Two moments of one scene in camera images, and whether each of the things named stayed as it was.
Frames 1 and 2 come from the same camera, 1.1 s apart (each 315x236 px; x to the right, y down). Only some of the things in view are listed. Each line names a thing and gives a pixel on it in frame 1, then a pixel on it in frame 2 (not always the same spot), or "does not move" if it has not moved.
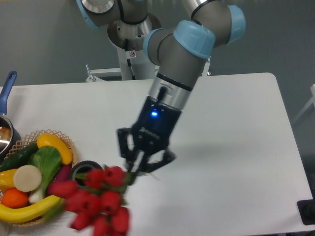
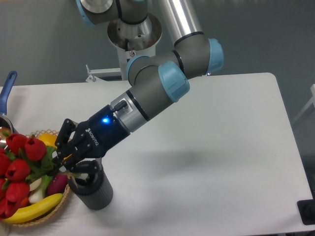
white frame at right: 312,101 does not move
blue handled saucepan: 9,134 does not move
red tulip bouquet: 93,200 -> 21,160
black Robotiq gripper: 153,128 -> 93,138
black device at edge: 306,210 does not move
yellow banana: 32,211 does not move
